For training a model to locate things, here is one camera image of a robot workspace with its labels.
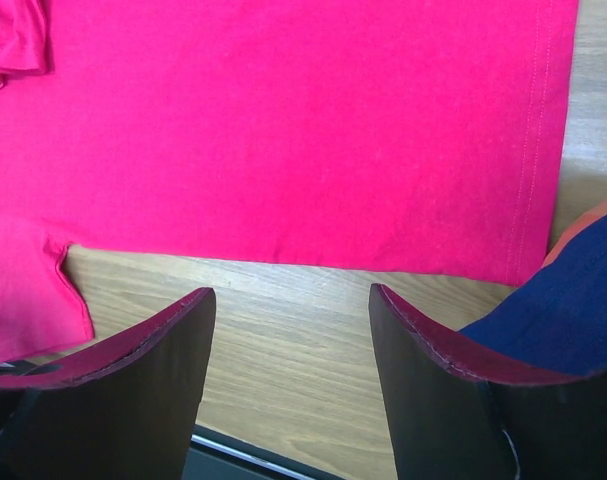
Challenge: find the orange plastic basket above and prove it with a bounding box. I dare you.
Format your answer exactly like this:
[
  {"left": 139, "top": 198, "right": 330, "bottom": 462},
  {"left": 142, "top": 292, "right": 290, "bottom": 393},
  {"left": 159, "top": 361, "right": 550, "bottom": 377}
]
[{"left": 542, "top": 200, "right": 607, "bottom": 267}]

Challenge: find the red t shirt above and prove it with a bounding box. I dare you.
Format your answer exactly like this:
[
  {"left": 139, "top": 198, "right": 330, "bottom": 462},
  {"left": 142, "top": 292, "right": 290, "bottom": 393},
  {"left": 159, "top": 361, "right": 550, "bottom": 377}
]
[{"left": 0, "top": 1, "right": 578, "bottom": 363}]

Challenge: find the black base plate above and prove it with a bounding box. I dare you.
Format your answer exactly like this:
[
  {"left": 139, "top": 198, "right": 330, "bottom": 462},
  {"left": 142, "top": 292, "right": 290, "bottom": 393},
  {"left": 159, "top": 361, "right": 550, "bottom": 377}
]
[{"left": 182, "top": 425, "right": 340, "bottom": 480}]

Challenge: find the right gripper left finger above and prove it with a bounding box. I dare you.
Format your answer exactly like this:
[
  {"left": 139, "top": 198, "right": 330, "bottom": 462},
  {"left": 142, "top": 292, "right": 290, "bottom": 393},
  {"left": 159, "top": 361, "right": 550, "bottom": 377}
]
[{"left": 0, "top": 288, "right": 216, "bottom": 479}]

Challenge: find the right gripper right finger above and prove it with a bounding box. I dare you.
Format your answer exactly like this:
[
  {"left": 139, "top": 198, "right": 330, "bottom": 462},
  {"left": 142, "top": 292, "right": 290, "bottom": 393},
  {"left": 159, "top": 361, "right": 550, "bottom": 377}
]
[{"left": 368, "top": 284, "right": 607, "bottom": 479}]

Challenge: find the navy blue t shirt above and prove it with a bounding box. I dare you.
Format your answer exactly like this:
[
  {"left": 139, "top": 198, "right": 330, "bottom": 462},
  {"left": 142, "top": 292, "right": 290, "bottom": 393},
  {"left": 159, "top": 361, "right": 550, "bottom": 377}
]
[{"left": 460, "top": 214, "right": 607, "bottom": 376}]

